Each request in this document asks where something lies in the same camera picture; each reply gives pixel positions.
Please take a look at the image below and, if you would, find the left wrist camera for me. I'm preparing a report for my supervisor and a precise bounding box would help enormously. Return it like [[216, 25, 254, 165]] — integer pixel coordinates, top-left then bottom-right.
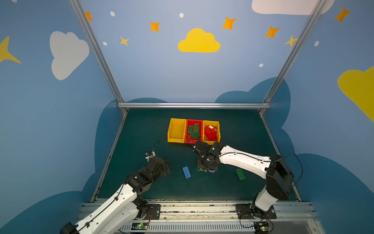
[[145, 150, 156, 161]]

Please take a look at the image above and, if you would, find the red lego brick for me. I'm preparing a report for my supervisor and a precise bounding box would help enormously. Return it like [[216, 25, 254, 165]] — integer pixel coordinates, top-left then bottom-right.
[[204, 125, 217, 141]]

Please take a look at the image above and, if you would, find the right yellow plastic bin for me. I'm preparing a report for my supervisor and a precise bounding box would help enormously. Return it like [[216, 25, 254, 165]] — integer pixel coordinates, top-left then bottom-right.
[[203, 120, 221, 145]]

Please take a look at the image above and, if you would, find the left aluminium frame post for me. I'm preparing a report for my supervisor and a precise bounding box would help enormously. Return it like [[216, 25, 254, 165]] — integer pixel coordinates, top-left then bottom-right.
[[69, 0, 124, 104]]

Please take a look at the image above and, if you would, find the left controller board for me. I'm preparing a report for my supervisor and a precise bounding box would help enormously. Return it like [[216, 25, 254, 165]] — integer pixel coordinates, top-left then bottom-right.
[[131, 223, 149, 232]]

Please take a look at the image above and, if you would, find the green lego brick small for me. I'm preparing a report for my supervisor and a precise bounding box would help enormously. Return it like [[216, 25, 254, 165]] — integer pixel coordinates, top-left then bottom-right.
[[190, 132, 200, 139]]

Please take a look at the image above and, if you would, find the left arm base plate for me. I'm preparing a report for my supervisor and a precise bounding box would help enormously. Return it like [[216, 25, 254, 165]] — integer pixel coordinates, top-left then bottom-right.
[[137, 204, 161, 220]]

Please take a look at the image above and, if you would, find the controller board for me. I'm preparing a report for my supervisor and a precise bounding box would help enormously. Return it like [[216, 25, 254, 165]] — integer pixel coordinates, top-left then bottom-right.
[[131, 223, 149, 232], [253, 222, 273, 234]]

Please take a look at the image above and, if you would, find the yellow plastic bin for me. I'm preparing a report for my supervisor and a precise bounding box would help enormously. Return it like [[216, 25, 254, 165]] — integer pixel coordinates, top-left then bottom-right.
[[167, 118, 187, 143], [203, 120, 221, 145]]

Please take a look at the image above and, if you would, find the left yellow plastic bin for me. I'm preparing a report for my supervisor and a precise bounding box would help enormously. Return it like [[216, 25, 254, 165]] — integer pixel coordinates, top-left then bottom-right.
[[167, 118, 187, 143]]

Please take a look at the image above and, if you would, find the right aluminium frame post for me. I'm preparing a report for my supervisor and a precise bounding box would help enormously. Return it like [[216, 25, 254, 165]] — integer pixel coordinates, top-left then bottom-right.
[[259, 0, 327, 116]]

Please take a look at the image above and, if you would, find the aluminium frame post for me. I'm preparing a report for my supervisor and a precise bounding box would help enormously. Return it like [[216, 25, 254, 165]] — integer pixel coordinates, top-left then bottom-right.
[[69, 0, 124, 104], [259, 0, 327, 116]]

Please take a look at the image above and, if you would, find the aluminium front mounting rail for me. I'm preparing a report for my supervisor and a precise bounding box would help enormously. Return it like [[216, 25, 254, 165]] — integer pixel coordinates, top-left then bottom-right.
[[75, 200, 324, 234]]

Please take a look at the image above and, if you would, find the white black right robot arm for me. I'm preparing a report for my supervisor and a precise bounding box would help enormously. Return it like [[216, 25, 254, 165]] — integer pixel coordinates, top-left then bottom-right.
[[192, 141, 294, 214]]

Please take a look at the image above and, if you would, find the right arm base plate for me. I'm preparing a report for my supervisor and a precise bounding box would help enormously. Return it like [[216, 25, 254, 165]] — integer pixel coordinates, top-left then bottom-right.
[[235, 203, 277, 219]]

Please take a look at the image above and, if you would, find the red plastic bin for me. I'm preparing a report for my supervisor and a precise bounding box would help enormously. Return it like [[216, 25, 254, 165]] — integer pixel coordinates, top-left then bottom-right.
[[185, 120, 203, 144]]

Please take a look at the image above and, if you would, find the right controller board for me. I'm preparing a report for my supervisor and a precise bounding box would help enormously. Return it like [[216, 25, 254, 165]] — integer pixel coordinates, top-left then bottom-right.
[[253, 222, 273, 234]]

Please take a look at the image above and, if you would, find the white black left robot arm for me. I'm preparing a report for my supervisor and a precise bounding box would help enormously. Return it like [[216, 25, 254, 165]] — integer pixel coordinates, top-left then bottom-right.
[[60, 157, 170, 234]]

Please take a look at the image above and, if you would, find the horizontal aluminium frame rail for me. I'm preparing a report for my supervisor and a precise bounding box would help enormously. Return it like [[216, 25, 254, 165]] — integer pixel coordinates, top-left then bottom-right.
[[117, 102, 271, 109]]

